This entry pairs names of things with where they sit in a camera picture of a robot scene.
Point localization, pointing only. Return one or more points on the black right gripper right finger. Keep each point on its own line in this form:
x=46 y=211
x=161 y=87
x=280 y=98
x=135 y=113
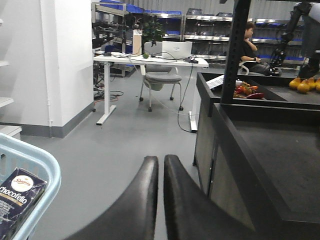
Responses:
x=190 y=214

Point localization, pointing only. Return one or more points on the Chocofello cookie box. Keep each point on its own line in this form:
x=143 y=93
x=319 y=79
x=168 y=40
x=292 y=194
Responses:
x=18 y=195

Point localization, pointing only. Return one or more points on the cardboard box on desk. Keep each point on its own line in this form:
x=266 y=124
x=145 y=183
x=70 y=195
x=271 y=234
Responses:
x=137 y=42

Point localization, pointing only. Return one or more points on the black wooden produce stand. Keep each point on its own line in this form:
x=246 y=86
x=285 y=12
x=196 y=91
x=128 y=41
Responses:
x=259 y=160

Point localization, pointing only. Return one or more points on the light blue plastic basket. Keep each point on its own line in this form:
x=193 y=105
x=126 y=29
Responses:
x=15 y=153

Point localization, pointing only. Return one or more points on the white office desk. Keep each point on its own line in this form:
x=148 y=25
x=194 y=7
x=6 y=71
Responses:
x=138 y=61

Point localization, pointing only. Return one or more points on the grey office chair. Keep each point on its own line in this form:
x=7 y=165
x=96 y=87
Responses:
x=155 y=76

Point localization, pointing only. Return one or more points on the seated person in black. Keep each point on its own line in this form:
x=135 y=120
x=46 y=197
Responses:
x=247 y=53

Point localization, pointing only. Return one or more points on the white laptop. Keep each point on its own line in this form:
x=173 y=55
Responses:
x=176 y=50

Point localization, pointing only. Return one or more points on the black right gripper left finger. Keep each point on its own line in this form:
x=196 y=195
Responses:
x=133 y=215

